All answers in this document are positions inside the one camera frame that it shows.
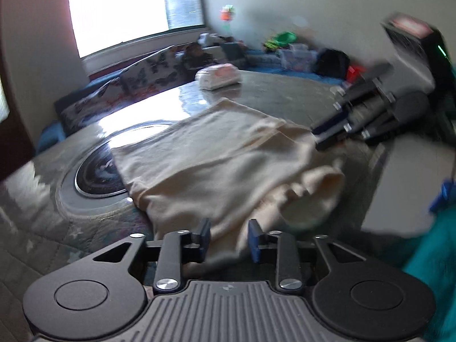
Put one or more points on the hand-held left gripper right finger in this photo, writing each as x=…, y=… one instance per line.
x=254, y=243

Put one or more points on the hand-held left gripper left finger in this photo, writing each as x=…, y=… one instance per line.
x=205, y=236

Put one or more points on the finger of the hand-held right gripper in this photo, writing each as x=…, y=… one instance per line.
x=331, y=128
x=356, y=91

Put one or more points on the cream cloth garment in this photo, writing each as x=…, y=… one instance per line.
x=213, y=164

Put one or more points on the red item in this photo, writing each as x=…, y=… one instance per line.
x=354, y=74

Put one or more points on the black backpack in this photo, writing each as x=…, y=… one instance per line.
x=332, y=62

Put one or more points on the clear storage box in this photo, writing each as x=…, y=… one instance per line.
x=298, y=57

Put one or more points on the green plastic toy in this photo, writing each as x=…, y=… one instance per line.
x=281, y=39

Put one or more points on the white tissue pack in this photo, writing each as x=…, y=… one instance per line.
x=218, y=75

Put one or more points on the round inset cooker plate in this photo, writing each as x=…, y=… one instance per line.
x=96, y=171

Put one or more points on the butterfly print cushion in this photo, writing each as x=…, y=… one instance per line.
x=142, y=78

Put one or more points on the teal cloth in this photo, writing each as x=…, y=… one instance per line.
x=433, y=278

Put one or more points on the window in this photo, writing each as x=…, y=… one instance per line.
x=135, y=10

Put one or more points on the orange green wall toy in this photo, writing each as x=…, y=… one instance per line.
x=227, y=12

